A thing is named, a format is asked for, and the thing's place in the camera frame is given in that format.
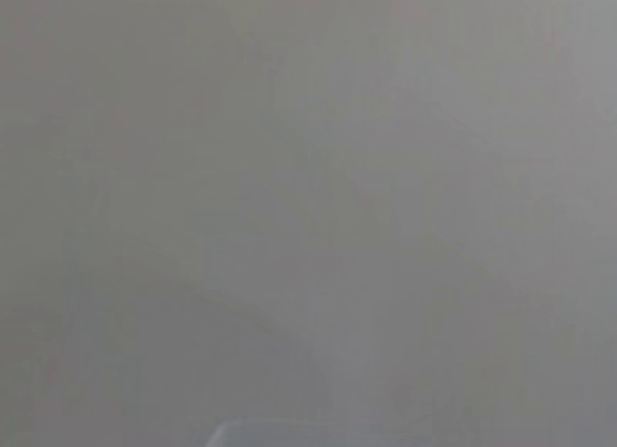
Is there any clear plastic measuring cup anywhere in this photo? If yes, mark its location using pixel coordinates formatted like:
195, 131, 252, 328
203, 416, 353, 447

